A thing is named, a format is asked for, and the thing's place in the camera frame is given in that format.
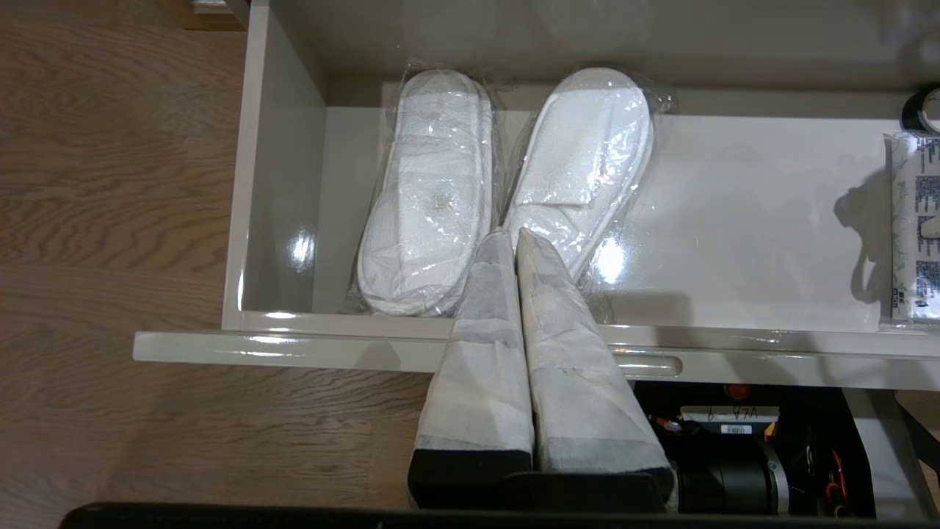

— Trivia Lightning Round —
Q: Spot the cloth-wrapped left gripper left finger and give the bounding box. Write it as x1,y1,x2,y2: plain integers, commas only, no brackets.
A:
409,228,535,509

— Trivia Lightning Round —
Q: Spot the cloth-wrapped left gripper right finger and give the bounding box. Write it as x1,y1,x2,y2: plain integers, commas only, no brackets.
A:
516,228,678,511

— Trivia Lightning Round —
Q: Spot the white tissue pack blue print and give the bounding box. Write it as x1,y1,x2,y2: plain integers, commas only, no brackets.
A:
887,131,940,325

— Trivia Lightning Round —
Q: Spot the glossy white drawer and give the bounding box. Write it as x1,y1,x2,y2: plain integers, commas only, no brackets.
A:
132,0,940,392

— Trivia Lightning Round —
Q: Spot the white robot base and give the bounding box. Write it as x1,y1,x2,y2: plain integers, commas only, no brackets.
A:
635,382,940,519

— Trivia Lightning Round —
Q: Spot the black tape roll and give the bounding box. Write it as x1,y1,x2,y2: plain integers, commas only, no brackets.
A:
902,87,940,137

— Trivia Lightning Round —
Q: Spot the black cylindrical motor housing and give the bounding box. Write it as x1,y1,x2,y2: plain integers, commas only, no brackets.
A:
676,437,791,515

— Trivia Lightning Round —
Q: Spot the white slipper in plastic wrap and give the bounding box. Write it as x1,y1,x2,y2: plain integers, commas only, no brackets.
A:
502,66,656,286
356,66,496,318

